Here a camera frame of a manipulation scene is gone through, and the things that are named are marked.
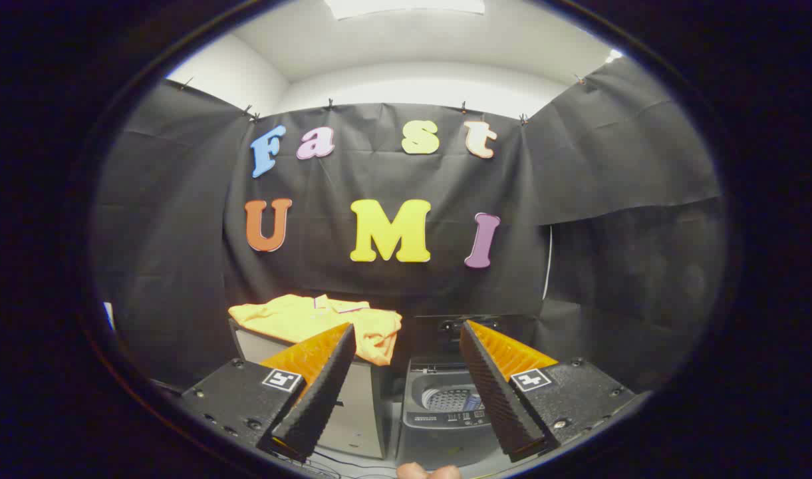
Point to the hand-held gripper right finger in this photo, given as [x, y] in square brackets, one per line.
[499, 399]

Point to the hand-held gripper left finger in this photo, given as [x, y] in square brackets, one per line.
[319, 399]

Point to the grey washing machine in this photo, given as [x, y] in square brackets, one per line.
[439, 439]

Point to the orange polo shirt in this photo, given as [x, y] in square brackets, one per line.
[292, 319]

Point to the grey cabinet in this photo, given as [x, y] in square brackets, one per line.
[359, 412]

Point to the black backdrop cloth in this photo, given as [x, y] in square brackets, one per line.
[352, 179]

